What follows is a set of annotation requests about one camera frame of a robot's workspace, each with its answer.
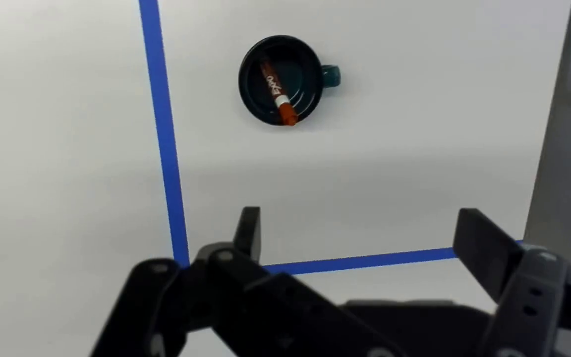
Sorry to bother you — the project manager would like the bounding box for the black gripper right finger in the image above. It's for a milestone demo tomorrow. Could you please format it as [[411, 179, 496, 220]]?
[[452, 207, 571, 357]]

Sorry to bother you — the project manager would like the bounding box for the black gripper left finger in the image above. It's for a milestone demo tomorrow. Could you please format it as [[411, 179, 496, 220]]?
[[89, 207, 407, 357]]

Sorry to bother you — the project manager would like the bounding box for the orange red marker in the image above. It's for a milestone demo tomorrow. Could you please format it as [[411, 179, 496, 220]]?
[[256, 56, 300, 127]]

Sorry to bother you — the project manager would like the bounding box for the dark teal mug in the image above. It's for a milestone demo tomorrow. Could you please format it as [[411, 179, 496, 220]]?
[[236, 34, 347, 129]]

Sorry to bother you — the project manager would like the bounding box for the long blue tape strip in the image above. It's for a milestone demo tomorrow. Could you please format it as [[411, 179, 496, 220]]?
[[262, 244, 460, 276]]

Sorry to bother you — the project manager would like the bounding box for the short blue tape strip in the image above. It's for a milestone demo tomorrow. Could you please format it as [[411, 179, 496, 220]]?
[[137, 0, 192, 268]]

